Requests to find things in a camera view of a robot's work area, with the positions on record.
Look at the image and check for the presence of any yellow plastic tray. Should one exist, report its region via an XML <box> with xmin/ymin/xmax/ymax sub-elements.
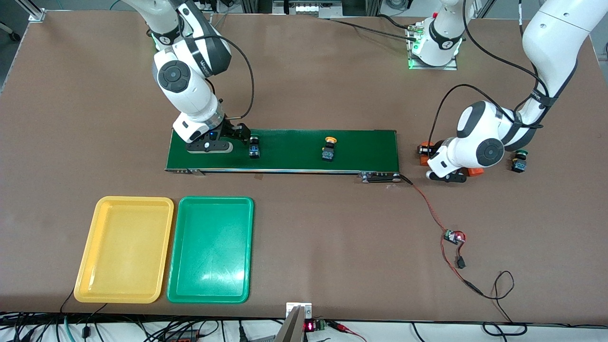
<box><xmin>74</xmin><ymin>196</ymin><xmax>175</xmax><ymax>304</ymax></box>

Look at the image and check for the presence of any red clip lead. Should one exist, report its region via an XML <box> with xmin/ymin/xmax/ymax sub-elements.
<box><xmin>328</xmin><ymin>321</ymin><xmax>367</xmax><ymax>342</ymax></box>

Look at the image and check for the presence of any green plastic tray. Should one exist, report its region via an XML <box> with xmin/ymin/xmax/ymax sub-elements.
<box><xmin>166</xmin><ymin>196</ymin><xmax>255</xmax><ymax>304</ymax></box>

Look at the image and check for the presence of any black cable on table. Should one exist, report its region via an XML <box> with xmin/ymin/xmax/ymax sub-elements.
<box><xmin>328</xmin><ymin>13</ymin><xmax>423</xmax><ymax>43</ymax></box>

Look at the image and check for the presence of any red black twisted wire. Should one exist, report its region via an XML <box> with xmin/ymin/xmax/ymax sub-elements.
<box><xmin>400</xmin><ymin>175</ymin><xmax>449</xmax><ymax>233</ymax></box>

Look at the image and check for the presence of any green conveyor belt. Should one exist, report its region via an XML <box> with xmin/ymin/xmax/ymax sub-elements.
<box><xmin>164</xmin><ymin>127</ymin><xmax>401</xmax><ymax>184</ymax></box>

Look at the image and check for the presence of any aluminium frame profile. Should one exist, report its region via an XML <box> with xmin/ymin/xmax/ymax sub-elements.
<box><xmin>14</xmin><ymin>0</ymin><xmax>47</xmax><ymax>22</ymax></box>

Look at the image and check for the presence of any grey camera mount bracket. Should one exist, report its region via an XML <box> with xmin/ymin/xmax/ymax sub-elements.
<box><xmin>275</xmin><ymin>303</ymin><xmax>313</xmax><ymax>342</ymax></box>

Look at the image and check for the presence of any thin red black power wire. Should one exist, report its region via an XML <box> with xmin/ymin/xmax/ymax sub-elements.
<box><xmin>439</xmin><ymin>233</ymin><xmax>529</xmax><ymax>337</ymax></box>

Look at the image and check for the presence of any black cable with connector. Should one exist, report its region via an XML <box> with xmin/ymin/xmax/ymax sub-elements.
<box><xmin>81</xmin><ymin>303</ymin><xmax>109</xmax><ymax>340</ymax></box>

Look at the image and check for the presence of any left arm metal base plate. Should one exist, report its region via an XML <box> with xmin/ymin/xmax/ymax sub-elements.
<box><xmin>408</xmin><ymin>24</ymin><xmax>459</xmax><ymax>71</ymax></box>

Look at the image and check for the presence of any aluminium frame with light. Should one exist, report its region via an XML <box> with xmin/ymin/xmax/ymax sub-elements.
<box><xmin>240</xmin><ymin>0</ymin><xmax>380</xmax><ymax>19</ymax></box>

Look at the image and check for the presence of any yellow push button switch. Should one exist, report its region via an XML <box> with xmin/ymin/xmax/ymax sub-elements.
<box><xmin>322</xmin><ymin>136</ymin><xmax>338</xmax><ymax>162</ymax></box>

